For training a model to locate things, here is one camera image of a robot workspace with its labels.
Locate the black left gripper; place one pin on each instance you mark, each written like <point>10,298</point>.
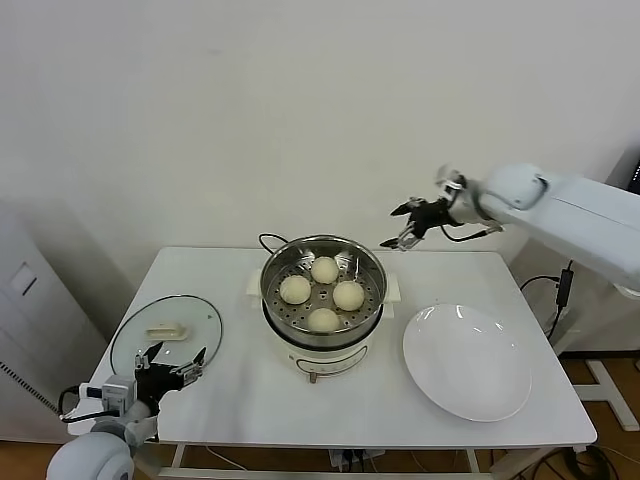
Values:
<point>154,381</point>

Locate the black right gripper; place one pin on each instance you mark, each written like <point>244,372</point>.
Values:
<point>435,215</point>

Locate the round glass pot lid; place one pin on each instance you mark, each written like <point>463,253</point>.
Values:
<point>200,330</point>

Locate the white steamed baozi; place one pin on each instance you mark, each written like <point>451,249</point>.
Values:
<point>325,270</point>
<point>322,321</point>
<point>295,290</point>
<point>348,295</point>

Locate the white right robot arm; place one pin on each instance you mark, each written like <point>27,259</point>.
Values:
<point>575,215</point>

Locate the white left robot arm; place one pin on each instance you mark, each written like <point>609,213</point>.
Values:
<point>87,457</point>

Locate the perforated steel steamer basket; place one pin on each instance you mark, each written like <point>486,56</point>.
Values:
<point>372,295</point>

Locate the grey metal cabinet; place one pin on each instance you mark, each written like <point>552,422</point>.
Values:
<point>30,325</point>

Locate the white rectangular table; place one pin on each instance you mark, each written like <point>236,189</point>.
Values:
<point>310,415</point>

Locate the cream electric cooking pot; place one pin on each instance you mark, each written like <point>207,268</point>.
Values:
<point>325,357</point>

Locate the large white round plate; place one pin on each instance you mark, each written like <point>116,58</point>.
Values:
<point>450,385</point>

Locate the white power strip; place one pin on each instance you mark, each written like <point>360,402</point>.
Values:
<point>350,460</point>

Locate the dark open laptop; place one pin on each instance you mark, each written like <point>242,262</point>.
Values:
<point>635,175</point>

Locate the white side desk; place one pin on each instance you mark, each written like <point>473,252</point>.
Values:
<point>611,395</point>

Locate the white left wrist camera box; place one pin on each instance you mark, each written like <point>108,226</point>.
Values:
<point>116,394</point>

